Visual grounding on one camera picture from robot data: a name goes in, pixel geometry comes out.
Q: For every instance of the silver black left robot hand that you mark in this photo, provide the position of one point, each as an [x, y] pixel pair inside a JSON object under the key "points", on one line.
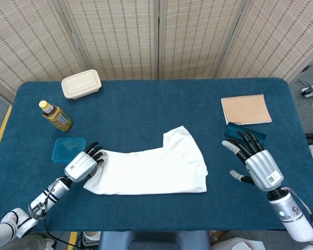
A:
{"points": [[81, 166]]}

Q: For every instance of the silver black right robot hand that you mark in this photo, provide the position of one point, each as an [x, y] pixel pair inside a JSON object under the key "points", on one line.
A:
{"points": [[263, 169]]}

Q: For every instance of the white t-shirt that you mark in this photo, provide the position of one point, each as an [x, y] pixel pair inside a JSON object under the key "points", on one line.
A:
{"points": [[151, 172]]}

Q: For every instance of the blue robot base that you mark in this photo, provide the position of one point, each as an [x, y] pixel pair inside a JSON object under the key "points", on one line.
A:
{"points": [[151, 240]]}

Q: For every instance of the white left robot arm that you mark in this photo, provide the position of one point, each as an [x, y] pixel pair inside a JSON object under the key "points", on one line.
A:
{"points": [[52, 195]]}

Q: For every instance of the blue transparent plastic lid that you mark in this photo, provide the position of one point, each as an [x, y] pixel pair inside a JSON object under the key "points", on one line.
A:
{"points": [[65, 151]]}

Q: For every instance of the teal pencil case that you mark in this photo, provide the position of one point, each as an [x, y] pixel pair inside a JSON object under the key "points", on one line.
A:
{"points": [[230, 130]]}

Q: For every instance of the yellow corn tea bottle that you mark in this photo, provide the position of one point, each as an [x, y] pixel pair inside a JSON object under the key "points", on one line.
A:
{"points": [[58, 118]]}

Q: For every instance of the brown spiral notebook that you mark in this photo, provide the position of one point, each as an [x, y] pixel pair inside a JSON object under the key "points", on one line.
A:
{"points": [[246, 109]]}

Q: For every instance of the beige lidded food container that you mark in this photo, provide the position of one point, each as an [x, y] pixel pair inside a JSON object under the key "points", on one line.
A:
{"points": [[81, 84]]}

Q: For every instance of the black power adapter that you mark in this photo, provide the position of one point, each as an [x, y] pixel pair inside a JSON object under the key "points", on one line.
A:
{"points": [[304, 91]]}

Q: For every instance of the olive trouser leg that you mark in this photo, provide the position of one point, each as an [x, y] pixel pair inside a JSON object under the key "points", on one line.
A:
{"points": [[31, 243]]}

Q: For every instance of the woven folding screen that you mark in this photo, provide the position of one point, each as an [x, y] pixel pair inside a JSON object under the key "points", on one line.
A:
{"points": [[120, 39]]}

